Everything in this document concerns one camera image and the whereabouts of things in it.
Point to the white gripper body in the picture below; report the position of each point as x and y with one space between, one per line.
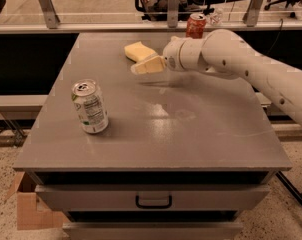
171 58

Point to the yellow sponge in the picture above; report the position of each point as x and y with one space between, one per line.
138 51

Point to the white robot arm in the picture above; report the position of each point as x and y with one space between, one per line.
222 53

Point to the orange soda can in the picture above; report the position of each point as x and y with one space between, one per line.
195 25

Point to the white green 7up can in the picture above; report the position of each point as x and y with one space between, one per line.
89 104

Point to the crumpled clear plastic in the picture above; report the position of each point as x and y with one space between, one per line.
214 17

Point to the grey drawer cabinet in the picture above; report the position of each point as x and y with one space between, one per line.
203 140

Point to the cardboard box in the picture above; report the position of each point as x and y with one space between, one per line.
32 212

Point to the black drawer handle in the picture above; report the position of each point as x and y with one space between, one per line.
145 203

